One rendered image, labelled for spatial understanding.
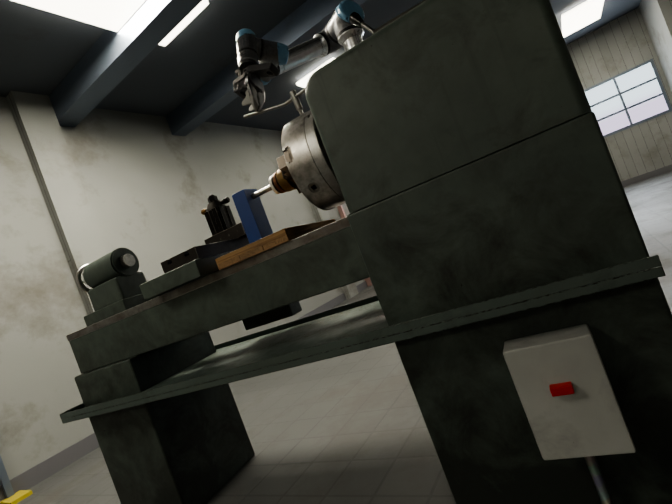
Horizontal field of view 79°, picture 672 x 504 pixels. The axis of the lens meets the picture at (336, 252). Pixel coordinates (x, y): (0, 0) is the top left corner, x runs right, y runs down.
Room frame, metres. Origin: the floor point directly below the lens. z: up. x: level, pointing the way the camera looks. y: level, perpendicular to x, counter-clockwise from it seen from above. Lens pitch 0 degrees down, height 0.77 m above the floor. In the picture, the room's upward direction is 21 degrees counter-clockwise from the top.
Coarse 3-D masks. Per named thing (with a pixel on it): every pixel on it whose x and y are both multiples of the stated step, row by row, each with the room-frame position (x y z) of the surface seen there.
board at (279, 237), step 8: (312, 224) 1.40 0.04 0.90; (320, 224) 1.45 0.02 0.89; (280, 232) 1.25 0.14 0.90; (288, 232) 1.25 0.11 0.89; (296, 232) 1.29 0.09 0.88; (304, 232) 1.33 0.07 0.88; (264, 240) 1.28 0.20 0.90; (272, 240) 1.26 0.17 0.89; (280, 240) 1.25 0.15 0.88; (288, 240) 1.24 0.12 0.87; (240, 248) 1.32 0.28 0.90; (248, 248) 1.31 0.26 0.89; (256, 248) 1.29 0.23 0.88; (264, 248) 1.28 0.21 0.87; (224, 256) 1.35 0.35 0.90; (232, 256) 1.34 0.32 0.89; (240, 256) 1.33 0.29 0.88; (248, 256) 1.31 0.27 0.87; (224, 264) 1.36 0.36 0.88; (232, 264) 1.35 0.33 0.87
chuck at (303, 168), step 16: (288, 128) 1.25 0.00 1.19; (304, 128) 1.20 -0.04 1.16; (288, 144) 1.22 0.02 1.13; (304, 144) 1.19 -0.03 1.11; (304, 160) 1.20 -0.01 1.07; (304, 176) 1.22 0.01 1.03; (320, 176) 1.20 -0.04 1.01; (304, 192) 1.25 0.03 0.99; (320, 192) 1.24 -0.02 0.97; (320, 208) 1.32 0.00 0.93
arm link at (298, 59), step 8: (320, 32) 1.78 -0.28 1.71; (312, 40) 1.76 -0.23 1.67; (320, 40) 1.77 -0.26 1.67; (328, 40) 1.77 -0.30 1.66; (296, 48) 1.71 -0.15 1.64; (304, 48) 1.73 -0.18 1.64; (312, 48) 1.74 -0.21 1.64; (320, 48) 1.77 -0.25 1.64; (328, 48) 1.79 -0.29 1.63; (336, 48) 1.81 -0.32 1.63; (288, 56) 1.69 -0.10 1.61; (296, 56) 1.71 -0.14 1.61; (304, 56) 1.73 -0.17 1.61; (312, 56) 1.76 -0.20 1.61; (288, 64) 1.69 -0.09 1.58; (296, 64) 1.73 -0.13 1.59; (280, 72) 1.69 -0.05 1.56; (264, 80) 1.68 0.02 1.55
